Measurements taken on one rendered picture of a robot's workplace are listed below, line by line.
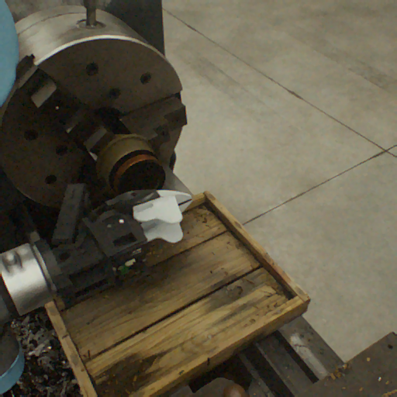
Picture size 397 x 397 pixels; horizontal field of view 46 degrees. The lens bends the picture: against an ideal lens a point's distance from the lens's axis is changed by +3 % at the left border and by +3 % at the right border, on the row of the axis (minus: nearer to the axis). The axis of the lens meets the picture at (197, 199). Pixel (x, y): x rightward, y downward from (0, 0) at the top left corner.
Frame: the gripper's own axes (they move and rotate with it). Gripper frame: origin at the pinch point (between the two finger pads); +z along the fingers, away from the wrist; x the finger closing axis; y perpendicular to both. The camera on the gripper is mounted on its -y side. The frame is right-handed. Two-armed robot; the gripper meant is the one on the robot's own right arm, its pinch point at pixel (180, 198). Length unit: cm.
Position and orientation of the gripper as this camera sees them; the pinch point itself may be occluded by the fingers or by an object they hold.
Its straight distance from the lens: 65.1
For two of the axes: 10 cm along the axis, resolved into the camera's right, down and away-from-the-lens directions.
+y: 5.3, 5.9, -6.1
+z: 8.5, -3.7, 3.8
